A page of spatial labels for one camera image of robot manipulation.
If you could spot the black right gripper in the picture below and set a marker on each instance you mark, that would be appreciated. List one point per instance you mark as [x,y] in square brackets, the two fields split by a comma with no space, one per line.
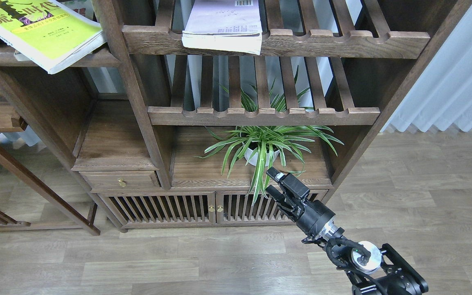
[312,217]

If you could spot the yellow green magazine stack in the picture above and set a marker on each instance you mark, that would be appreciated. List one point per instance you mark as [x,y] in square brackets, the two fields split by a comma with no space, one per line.
[48,33]

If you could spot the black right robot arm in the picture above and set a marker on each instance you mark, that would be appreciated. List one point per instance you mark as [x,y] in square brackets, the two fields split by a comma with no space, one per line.
[372,270]

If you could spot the white plant pot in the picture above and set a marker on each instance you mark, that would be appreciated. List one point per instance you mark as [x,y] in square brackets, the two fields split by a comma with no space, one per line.
[252,155]

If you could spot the dark wooden bookshelf cabinet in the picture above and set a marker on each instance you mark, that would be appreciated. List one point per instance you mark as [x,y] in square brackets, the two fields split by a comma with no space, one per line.
[138,108]

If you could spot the brass drawer knob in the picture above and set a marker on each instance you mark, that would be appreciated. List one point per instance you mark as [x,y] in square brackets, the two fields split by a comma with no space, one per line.
[121,182]

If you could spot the white lavender book stack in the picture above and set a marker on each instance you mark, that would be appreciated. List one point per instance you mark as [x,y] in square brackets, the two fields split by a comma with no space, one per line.
[225,25]

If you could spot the white pleated curtain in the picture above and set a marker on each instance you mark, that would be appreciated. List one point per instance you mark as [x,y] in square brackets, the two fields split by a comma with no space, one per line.
[441,99]

